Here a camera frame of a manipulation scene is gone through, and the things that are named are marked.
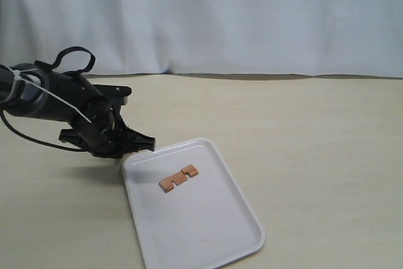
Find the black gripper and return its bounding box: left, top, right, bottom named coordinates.
left=59, top=76, right=156, bottom=158

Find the notched wooden piece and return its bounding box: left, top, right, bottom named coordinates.
left=159, top=164, right=199, bottom=193

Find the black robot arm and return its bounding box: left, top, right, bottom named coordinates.
left=1, top=63, right=156, bottom=159

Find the white plastic tray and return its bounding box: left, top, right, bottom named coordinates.
left=122, top=137, right=266, bottom=268

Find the white zip tie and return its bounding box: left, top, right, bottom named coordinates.
left=4, top=66, right=93, bottom=123

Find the white cloth backdrop curtain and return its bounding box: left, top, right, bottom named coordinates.
left=1, top=0, right=402, bottom=77

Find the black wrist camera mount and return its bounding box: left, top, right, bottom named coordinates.
left=94, top=84, right=132, bottom=106

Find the black velcro strap loop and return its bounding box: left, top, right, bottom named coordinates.
left=52, top=47, right=96, bottom=78

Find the black cable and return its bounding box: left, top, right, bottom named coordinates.
left=0, top=110, right=83, bottom=152

